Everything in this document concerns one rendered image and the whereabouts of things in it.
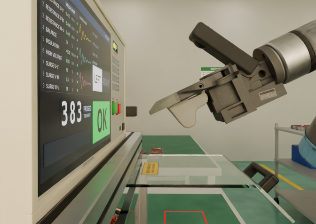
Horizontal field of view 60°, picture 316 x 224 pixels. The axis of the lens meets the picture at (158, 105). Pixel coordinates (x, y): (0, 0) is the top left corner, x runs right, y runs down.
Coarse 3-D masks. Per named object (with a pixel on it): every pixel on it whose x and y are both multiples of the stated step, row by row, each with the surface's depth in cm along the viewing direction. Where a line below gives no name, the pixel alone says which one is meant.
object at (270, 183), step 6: (252, 162) 59; (246, 168) 59; (252, 168) 58; (258, 168) 54; (264, 168) 53; (246, 174) 58; (252, 174) 58; (264, 174) 51; (270, 174) 49; (264, 180) 49; (270, 180) 48; (276, 180) 48; (264, 186) 48; (270, 186) 48
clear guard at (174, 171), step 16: (144, 160) 59; (160, 160) 59; (176, 160) 59; (192, 160) 59; (208, 160) 59; (224, 160) 59; (144, 176) 47; (160, 176) 47; (176, 176) 47; (192, 176) 47; (208, 176) 47; (224, 176) 47; (240, 176) 47
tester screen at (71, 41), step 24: (48, 0) 19; (72, 0) 25; (48, 24) 19; (72, 24) 25; (96, 24) 34; (48, 48) 19; (72, 48) 25; (96, 48) 34; (48, 72) 19; (72, 72) 25; (48, 96) 19; (72, 96) 25; (96, 96) 34; (48, 120) 19; (96, 144) 34; (48, 168) 19
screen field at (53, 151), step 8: (88, 128) 30; (72, 136) 24; (80, 136) 27; (88, 136) 30; (48, 144) 19; (56, 144) 21; (64, 144) 22; (72, 144) 24; (80, 144) 27; (48, 152) 19; (56, 152) 21; (64, 152) 22; (48, 160) 19; (56, 160) 21
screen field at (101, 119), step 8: (96, 104) 34; (104, 104) 38; (96, 112) 34; (104, 112) 38; (96, 120) 34; (104, 120) 38; (96, 128) 34; (104, 128) 38; (96, 136) 34; (104, 136) 38
